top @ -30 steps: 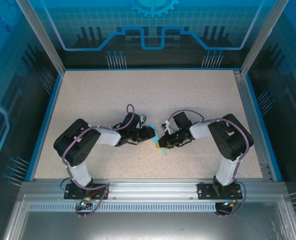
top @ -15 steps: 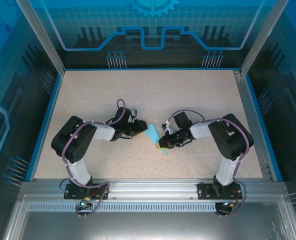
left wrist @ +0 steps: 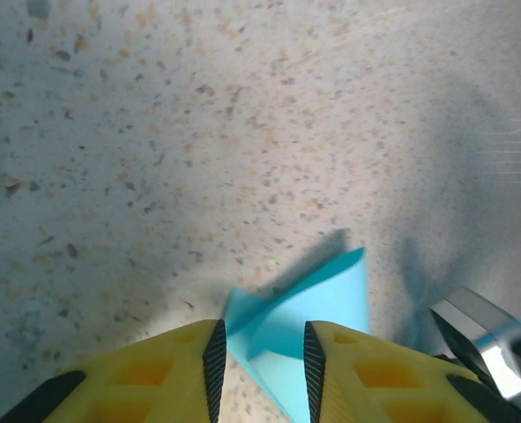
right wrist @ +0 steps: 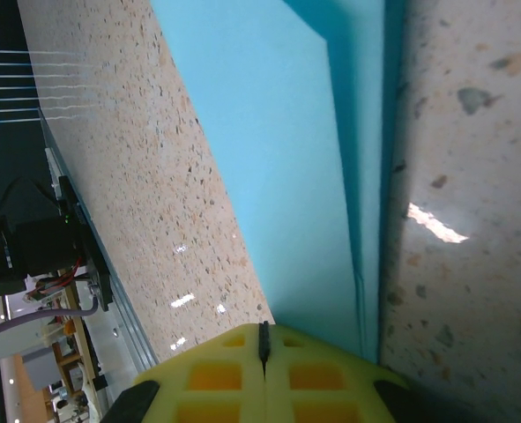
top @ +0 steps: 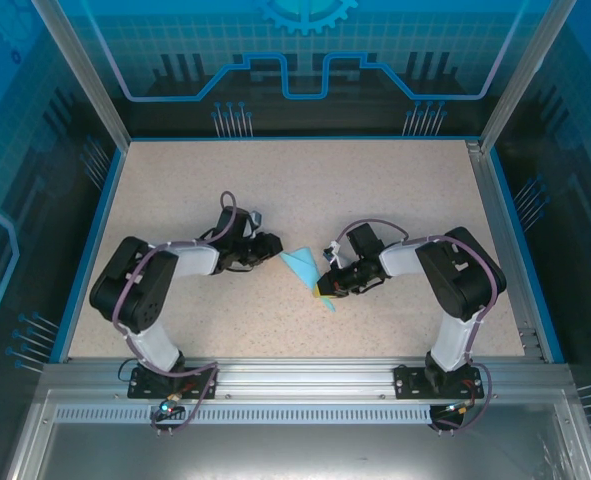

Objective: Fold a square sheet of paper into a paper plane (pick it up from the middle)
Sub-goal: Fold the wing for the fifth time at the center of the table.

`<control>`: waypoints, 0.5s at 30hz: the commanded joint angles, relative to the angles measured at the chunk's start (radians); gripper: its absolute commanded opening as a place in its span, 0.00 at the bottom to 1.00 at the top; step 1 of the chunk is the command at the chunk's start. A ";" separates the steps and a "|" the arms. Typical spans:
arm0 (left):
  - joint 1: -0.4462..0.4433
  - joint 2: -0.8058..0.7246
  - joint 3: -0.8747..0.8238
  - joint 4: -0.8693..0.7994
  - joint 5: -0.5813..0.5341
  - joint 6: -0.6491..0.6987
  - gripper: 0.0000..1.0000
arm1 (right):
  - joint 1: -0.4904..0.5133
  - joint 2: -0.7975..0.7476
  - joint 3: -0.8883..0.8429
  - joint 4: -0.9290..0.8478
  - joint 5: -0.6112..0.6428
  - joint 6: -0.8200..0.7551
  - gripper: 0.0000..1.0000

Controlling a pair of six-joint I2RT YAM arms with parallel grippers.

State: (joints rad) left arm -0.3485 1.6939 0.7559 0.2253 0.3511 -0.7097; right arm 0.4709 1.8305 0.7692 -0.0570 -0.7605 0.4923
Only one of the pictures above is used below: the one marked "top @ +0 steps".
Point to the light blue paper sheet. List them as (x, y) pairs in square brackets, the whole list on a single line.
[(302, 265)]

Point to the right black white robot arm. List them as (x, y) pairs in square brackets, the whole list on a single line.
[(460, 280)]

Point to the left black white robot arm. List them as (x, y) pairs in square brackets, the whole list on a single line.
[(135, 290)]

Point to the blue table edge strip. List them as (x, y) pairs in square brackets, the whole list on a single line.
[(95, 250), (509, 200)]

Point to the steel front tray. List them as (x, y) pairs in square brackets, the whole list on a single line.
[(300, 450)]

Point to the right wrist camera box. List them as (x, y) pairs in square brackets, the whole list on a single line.
[(332, 255)]

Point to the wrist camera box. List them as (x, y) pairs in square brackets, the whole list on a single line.
[(256, 219), (332, 255)]

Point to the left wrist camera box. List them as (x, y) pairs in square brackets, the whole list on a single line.
[(256, 219)]

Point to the aluminium mounting rail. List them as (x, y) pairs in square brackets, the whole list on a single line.
[(300, 375)]

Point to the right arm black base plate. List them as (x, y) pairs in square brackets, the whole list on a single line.
[(410, 382)]

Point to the aluminium side rail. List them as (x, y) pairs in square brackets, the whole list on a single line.
[(494, 200)]

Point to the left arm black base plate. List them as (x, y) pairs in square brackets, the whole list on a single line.
[(142, 386)]

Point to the aluminium frame post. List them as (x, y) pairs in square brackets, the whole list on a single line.
[(524, 75), (86, 75)]

